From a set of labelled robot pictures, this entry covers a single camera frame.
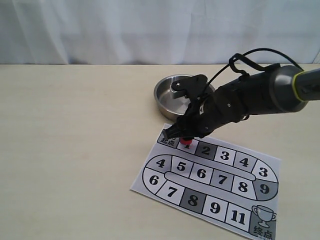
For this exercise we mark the red cylinder game piece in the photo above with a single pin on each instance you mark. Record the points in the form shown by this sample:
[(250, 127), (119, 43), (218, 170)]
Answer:
[(186, 142)]

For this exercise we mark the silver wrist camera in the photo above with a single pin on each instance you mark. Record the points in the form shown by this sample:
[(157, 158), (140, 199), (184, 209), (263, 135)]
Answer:
[(191, 87)]

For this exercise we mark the printed board game sheet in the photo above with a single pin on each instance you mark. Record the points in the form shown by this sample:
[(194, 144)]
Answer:
[(227, 185)]

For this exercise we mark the stainless steel bowl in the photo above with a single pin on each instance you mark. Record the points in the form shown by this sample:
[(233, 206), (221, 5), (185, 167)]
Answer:
[(171, 108)]

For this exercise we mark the white curtain backdrop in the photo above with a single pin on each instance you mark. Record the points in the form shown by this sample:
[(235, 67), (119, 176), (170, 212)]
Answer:
[(118, 32)]

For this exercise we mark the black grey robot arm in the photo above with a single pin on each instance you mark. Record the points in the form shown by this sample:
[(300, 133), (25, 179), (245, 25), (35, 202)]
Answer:
[(276, 90)]

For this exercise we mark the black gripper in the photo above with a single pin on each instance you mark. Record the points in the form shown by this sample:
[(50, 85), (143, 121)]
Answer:
[(220, 107)]

